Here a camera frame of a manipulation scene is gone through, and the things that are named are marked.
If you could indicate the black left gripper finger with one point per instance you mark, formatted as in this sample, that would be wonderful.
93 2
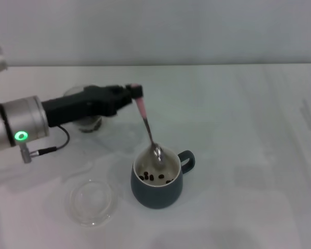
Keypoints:
124 102
136 90

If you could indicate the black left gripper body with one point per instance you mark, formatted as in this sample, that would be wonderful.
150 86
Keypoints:
88 103

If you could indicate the dark teal ceramic mug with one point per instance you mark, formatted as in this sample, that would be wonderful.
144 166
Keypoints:
155 194

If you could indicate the clear glass saucer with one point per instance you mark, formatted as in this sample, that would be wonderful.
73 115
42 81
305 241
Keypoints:
107 129

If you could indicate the small clear glass dish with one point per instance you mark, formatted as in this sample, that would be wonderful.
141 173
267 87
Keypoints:
92 202

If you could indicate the clear double-wall glass cup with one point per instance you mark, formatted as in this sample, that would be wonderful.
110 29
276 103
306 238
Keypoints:
90 126

